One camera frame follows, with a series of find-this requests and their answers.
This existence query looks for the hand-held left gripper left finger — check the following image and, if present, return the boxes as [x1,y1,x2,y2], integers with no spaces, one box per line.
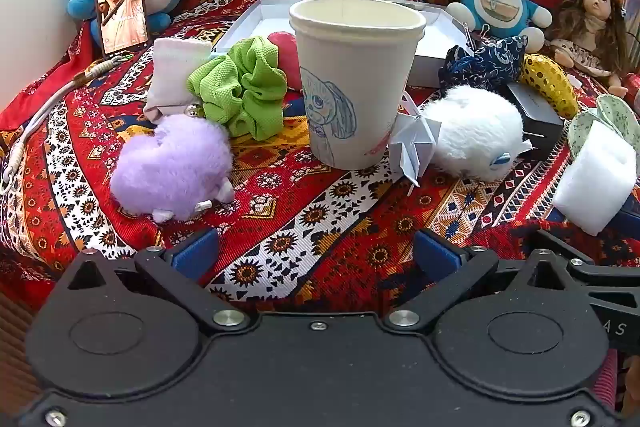
[64,228,249,337]

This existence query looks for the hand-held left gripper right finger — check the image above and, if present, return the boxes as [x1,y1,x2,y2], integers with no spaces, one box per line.
[384,228,576,334]

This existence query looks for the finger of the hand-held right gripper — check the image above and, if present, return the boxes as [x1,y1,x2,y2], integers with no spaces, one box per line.
[529,228,640,295]

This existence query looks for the purple fluffy plush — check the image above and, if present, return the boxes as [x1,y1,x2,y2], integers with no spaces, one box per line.
[110,113,236,224]

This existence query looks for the white foam block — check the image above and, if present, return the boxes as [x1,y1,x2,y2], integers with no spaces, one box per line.
[552,124,638,237]

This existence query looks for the pale grey origami star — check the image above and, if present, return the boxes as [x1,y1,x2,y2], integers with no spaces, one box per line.
[387,92,443,195]

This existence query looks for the white fluffy cat plush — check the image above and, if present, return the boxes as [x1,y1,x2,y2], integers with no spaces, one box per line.
[420,84,533,182]

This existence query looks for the pale green dotted fabric bow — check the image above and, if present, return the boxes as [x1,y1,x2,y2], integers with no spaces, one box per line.
[567,93,640,158]

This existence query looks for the green scrunchie with silver bell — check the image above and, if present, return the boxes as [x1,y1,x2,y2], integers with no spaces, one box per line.
[186,36,288,142]

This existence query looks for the white and pink sock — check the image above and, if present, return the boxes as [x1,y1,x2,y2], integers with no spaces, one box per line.
[143,38,213,124]

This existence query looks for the white shallow cardboard box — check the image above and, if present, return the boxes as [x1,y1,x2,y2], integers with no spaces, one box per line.
[212,0,473,88]

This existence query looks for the navy floral drawstring pouch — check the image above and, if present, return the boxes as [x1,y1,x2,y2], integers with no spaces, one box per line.
[439,35,529,95]

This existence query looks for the gold sequin soft bow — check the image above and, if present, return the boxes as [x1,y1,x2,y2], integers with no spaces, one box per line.
[519,53,581,118]

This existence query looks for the pink scrunchie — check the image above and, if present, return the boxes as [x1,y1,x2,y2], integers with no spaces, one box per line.
[266,31,304,92]

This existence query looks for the black power adapter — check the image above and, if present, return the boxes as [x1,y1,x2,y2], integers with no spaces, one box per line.
[502,82,565,160]

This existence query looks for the white paper cup with drawing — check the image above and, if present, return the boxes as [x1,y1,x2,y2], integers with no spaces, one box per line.
[289,0,427,171]

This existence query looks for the black smartphone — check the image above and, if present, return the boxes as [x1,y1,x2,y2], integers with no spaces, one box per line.
[94,0,152,58]

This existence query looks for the brown-haired doll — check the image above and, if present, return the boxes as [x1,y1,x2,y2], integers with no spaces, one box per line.
[545,0,633,100]

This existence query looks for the white lanyard cord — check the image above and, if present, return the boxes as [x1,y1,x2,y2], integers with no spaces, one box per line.
[0,53,136,195]

